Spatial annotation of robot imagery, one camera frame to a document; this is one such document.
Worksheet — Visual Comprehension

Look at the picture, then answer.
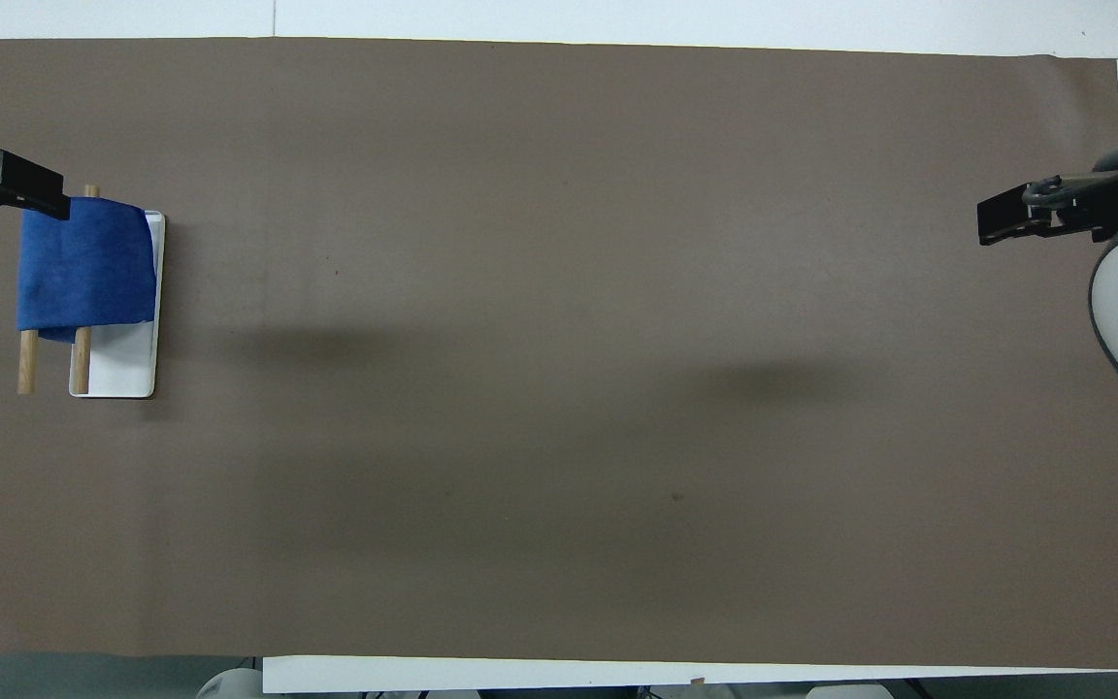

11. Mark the wooden towel rack white base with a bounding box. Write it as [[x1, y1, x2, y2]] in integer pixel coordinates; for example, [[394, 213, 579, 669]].
[[16, 183, 168, 400]]

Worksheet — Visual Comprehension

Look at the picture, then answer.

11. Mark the blue towel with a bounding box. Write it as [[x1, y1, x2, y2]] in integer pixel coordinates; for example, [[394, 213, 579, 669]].
[[16, 196, 158, 345]]

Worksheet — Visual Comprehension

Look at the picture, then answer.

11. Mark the black cable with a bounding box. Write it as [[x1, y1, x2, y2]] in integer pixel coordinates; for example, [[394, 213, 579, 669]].
[[1022, 152, 1118, 211]]

